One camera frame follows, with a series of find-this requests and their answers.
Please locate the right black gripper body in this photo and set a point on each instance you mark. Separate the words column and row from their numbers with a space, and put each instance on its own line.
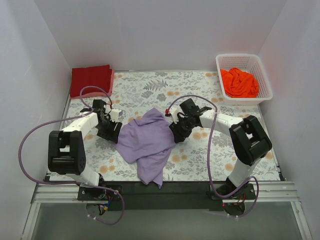
column 180, row 128

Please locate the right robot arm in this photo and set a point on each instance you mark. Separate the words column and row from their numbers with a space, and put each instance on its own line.
column 249, row 139

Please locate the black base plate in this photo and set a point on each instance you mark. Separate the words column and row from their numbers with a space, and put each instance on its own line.
column 174, row 195

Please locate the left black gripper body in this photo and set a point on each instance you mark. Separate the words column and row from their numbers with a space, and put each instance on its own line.
column 110, row 129

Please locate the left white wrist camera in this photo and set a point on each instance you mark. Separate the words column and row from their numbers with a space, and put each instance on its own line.
column 115, row 114

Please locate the purple t shirt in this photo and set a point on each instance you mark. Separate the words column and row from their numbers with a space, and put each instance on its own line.
column 148, row 142

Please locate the aluminium frame rail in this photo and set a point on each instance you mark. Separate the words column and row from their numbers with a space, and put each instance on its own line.
column 265, row 191

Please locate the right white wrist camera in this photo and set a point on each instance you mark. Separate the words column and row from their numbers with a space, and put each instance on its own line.
column 175, row 113

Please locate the folded red t shirt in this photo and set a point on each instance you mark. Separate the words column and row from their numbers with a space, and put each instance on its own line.
column 81, row 77

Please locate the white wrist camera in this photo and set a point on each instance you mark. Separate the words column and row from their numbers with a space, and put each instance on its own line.
column 175, row 113
column 115, row 114

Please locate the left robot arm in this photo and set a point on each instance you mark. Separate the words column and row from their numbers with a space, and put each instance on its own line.
column 66, row 149

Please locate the white plastic basket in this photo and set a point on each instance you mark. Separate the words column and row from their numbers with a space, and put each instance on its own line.
column 249, row 63

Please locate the orange t shirt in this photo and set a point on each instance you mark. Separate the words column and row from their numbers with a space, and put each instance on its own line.
column 239, row 84

